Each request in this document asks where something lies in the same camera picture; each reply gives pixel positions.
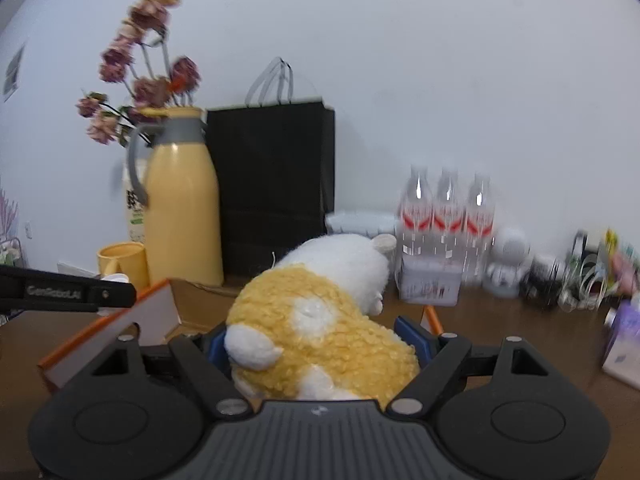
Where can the yellow and white plush toy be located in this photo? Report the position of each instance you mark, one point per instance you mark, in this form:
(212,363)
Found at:
(320,345)

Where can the black paper bag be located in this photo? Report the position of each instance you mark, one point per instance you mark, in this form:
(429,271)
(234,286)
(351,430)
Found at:
(270,185)

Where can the yellow mug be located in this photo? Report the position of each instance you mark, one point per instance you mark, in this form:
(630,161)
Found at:
(122,265)

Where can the orange cardboard box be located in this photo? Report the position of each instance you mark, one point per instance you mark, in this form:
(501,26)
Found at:
(150,320)

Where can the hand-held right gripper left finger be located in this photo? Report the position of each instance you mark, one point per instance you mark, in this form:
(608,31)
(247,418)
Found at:
(216,352)

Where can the clear water bottle red label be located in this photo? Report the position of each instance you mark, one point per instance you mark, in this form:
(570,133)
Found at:
(479,220)
(415,210)
(446,210)

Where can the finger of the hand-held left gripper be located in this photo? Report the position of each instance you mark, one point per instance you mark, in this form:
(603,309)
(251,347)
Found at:
(117,296)

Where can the purple tissue pack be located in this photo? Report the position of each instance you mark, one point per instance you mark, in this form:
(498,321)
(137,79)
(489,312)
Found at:
(625,345)

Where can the yellow thermos jug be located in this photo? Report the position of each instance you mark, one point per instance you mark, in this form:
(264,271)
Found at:
(182,210)

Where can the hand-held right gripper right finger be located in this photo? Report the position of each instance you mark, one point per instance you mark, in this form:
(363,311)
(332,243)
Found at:
(412,335)

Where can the colourful snack packets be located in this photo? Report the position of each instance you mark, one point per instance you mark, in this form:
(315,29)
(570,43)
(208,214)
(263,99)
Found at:
(620,260)

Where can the printed metal tin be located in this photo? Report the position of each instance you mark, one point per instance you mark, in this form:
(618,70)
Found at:
(430,280)

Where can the dried pink flower bouquet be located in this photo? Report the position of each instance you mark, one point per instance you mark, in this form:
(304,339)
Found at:
(150,90)

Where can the white milk carton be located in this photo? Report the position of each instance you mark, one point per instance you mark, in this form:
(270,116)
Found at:
(135,210)

